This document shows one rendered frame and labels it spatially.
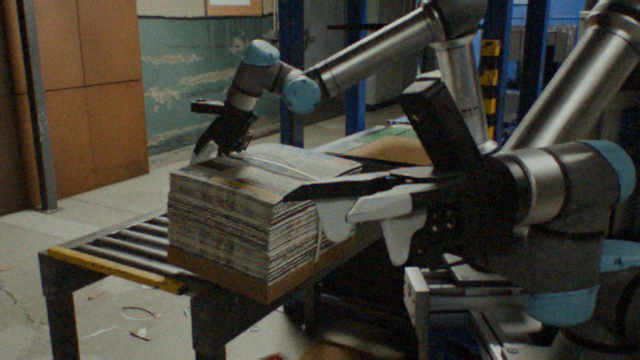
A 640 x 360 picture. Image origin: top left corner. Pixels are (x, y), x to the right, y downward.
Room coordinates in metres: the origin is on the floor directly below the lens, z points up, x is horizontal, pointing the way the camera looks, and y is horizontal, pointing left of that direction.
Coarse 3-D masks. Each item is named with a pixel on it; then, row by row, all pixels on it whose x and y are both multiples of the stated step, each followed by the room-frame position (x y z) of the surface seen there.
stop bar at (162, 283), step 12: (48, 252) 1.43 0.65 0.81; (60, 252) 1.41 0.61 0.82; (72, 252) 1.41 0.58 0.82; (84, 264) 1.36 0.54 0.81; (96, 264) 1.34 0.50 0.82; (108, 264) 1.33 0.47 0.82; (120, 264) 1.33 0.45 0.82; (120, 276) 1.30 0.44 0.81; (132, 276) 1.28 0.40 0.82; (144, 276) 1.27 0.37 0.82; (156, 276) 1.27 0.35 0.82; (156, 288) 1.24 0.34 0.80; (168, 288) 1.22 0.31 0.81; (180, 288) 1.21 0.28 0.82
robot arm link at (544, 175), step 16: (528, 160) 0.57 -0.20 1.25; (544, 160) 0.58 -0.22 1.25; (528, 176) 0.56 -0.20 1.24; (544, 176) 0.56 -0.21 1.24; (560, 176) 0.57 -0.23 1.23; (544, 192) 0.56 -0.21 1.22; (560, 192) 0.57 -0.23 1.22; (528, 208) 0.56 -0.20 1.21; (544, 208) 0.56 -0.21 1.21; (560, 208) 0.57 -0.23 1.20; (528, 224) 0.57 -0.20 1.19
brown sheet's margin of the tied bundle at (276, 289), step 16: (176, 256) 1.32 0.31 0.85; (192, 256) 1.29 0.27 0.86; (192, 272) 1.29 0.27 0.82; (208, 272) 1.26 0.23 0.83; (224, 272) 1.24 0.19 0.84; (304, 272) 1.30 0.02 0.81; (240, 288) 1.22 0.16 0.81; (256, 288) 1.19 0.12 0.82; (272, 288) 1.19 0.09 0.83; (288, 288) 1.25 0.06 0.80
